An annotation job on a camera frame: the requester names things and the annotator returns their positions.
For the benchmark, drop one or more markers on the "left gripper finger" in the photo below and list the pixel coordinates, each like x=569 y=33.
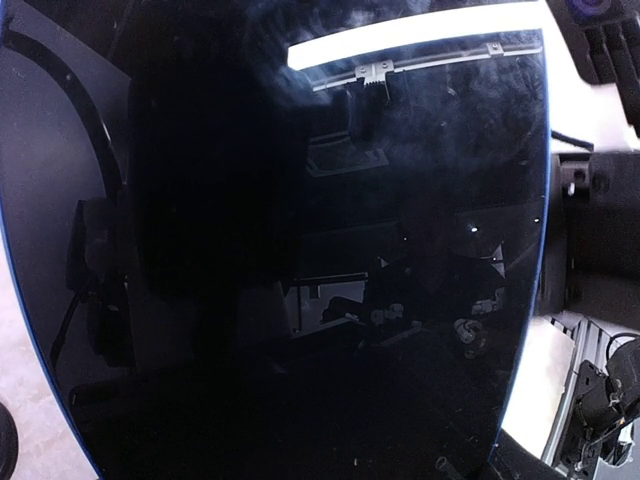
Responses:
x=525 y=462

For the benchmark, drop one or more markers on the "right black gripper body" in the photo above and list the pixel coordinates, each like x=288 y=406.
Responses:
x=591 y=257

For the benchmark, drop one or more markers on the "blue phone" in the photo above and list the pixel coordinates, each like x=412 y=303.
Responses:
x=277 y=239

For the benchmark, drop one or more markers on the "black round-base phone stand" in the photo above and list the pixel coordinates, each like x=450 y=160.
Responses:
x=9 y=443

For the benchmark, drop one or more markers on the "front aluminium rail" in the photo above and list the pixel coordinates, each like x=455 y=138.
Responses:
x=588 y=341

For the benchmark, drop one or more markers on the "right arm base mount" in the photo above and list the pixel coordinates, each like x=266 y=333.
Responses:
x=605 y=402

